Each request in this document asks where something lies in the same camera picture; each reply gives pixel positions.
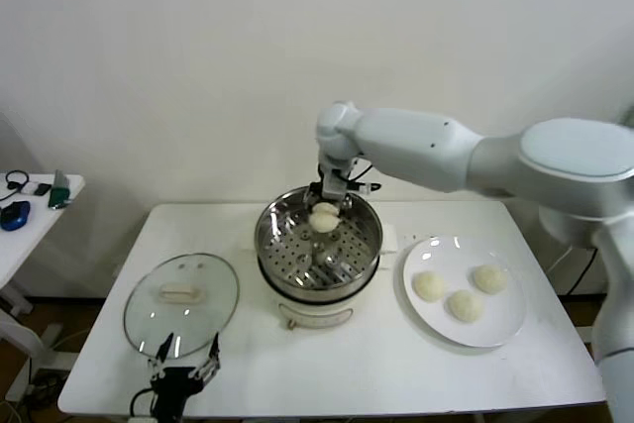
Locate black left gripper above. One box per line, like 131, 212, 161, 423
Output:
147, 331, 222, 423

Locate white steamed baozi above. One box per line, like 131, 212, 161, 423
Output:
447, 289, 485, 324
473, 264, 509, 294
413, 271, 449, 303
309, 201, 342, 235

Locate glass lid with cream handle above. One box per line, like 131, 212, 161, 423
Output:
123, 252, 242, 360

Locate stainless steel steamer basket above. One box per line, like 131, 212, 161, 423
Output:
255, 184, 385, 295

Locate white round plate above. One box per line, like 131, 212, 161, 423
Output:
394, 235, 528, 349

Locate cream electric cooker base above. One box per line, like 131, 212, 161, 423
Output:
240, 222, 400, 333

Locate white curved floor base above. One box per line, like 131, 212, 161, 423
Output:
0, 316, 47, 361

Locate white side table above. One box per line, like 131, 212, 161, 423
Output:
0, 173, 86, 318

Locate green circuit board box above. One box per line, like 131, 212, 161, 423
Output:
47, 168, 75, 210

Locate blue computer mouse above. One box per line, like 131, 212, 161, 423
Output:
0, 199, 33, 233

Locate black headphones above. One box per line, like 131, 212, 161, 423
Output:
0, 169, 30, 202

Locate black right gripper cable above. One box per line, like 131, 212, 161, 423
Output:
346, 158, 381, 195

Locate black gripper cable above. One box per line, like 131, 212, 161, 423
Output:
346, 158, 381, 195
129, 386, 156, 422

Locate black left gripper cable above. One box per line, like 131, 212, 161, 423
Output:
129, 386, 156, 422

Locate black floor cable bundle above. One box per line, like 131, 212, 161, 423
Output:
27, 367, 65, 402

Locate black power cable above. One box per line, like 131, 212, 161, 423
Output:
564, 246, 601, 298

